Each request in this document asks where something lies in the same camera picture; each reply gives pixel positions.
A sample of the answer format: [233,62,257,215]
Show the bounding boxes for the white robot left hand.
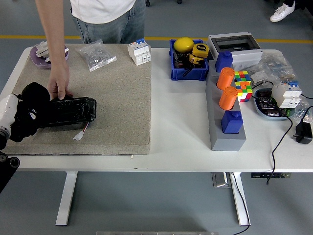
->
[0,94,39,128]

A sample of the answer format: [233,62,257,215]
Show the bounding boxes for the person's right hand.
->
[46,66,73,101]

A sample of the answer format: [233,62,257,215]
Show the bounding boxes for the black rag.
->
[9,82,51,143]

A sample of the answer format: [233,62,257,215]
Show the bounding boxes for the black glossy panel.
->
[36,94,97,128]

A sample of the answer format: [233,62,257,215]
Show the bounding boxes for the grey box under desk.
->
[211,172,232,188]

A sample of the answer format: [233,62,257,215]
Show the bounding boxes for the black desk control panel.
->
[251,172,292,179]

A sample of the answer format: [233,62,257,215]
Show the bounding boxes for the purple tray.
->
[30,44,70,69]

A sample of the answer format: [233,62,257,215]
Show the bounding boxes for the clear bag of screws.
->
[75,39,117,72]

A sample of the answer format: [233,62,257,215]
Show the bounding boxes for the grey-brown mat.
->
[4,43,152,156]

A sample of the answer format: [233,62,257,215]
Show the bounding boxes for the person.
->
[35,0,147,101]

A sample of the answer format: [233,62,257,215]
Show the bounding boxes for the white table leg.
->
[55,171,78,226]
[229,172,251,226]

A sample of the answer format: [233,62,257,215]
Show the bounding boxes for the dark small tool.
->
[174,50,190,70]

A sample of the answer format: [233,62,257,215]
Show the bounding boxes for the blue plastic bin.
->
[169,39,210,81]

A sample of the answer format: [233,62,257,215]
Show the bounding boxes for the yellow dome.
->
[173,37,195,53]

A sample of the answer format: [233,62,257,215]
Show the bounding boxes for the yellow tape measure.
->
[187,43,210,66]

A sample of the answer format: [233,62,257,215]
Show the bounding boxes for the blue square block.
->
[221,110,244,134]
[215,50,233,73]

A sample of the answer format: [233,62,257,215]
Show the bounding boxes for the orange cylinder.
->
[219,86,238,110]
[217,67,235,91]

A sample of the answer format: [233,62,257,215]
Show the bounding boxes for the grey block holder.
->
[205,60,246,151]

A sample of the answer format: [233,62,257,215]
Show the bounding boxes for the colourful puzzle cube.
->
[234,70,253,103]

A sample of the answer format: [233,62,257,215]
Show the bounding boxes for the dark electronic parts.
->
[255,90,288,116]

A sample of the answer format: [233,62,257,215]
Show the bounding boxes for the light blue dish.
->
[252,88,296,122]

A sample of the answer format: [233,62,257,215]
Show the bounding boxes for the large clear bag of parts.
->
[248,52,294,86]

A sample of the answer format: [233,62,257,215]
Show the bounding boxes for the white shoe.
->
[269,0,296,23]

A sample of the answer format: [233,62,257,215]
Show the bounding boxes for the small clear plastic bag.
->
[291,94,313,123]

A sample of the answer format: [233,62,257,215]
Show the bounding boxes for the black power adapter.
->
[292,105,313,144]

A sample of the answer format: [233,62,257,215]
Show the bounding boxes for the white wire connector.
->
[72,122,90,141]

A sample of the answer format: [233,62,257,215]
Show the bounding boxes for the white circuit breaker blue switch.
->
[127,38,152,66]
[271,80,303,109]

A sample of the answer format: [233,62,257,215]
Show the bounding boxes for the grey electrical enclosure box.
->
[207,32,264,69]

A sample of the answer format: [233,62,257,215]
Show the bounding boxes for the black cable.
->
[229,172,250,235]
[251,81,293,186]

